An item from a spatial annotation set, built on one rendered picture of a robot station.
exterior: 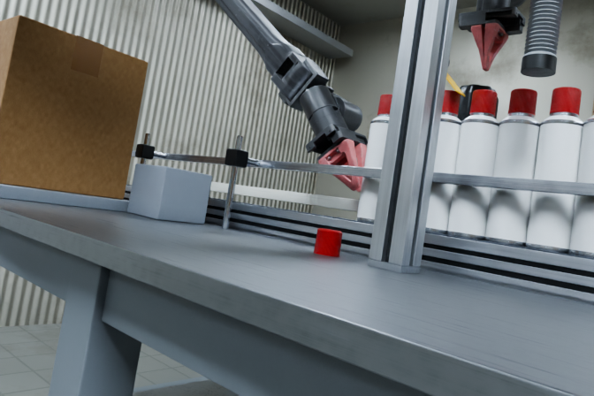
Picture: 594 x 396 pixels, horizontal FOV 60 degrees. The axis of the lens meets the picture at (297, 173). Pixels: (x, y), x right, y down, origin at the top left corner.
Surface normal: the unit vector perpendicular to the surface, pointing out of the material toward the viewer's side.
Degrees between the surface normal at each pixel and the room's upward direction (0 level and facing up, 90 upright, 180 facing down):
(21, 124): 90
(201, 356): 90
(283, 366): 90
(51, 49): 90
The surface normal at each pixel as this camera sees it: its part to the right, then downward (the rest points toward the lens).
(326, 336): -0.66, -0.16
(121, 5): 0.75, 0.07
